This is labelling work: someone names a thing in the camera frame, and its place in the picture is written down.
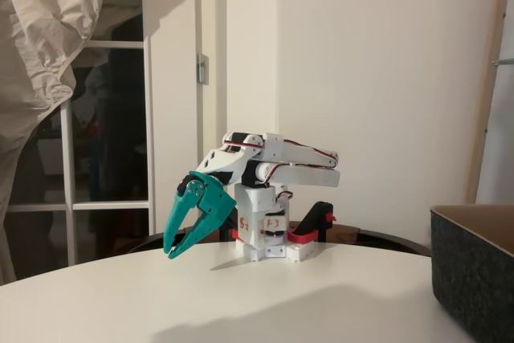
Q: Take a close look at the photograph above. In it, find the dark grey felt box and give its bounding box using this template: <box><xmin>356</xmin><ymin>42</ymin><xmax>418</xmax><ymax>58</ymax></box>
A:
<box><xmin>430</xmin><ymin>202</ymin><xmax>514</xmax><ymax>340</ymax></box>

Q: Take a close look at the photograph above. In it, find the black clamp with red pad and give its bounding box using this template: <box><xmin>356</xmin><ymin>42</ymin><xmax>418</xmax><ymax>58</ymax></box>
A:
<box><xmin>288</xmin><ymin>201</ymin><xmax>337</xmax><ymax>244</ymax></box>
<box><xmin>218</xmin><ymin>210</ymin><xmax>243</xmax><ymax>243</ymax></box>

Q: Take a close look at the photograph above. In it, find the white framed glass door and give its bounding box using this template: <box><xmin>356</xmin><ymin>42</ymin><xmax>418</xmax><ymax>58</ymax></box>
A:
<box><xmin>7</xmin><ymin>0</ymin><xmax>228</xmax><ymax>267</ymax></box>

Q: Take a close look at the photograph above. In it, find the metal door hinge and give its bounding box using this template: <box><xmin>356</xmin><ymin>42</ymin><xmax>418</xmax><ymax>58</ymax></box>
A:
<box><xmin>195</xmin><ymin>53</ymin><xmax>210</xmax><ymax>86</ymax></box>

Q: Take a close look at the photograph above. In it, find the beige crumpled curtain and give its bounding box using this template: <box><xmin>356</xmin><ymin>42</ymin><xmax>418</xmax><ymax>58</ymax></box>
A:
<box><xmin>0</xmin><ymin>0</ymin><xmax>144</xmax><ymax>286</ymax></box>

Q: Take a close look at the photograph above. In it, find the red white black servo cable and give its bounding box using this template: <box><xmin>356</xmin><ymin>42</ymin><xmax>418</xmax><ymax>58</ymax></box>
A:
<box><xmin>223</xmin><ymin>138</ymin><xmax>339</xmax><ymax>168</ymax></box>

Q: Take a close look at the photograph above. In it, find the wooden frame translucent screen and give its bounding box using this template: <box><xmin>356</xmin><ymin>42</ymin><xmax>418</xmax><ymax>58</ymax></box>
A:
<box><xmin>461</xmin><ymin>0</ymin><xmax>514</xmax><ymax>206</ymax></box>

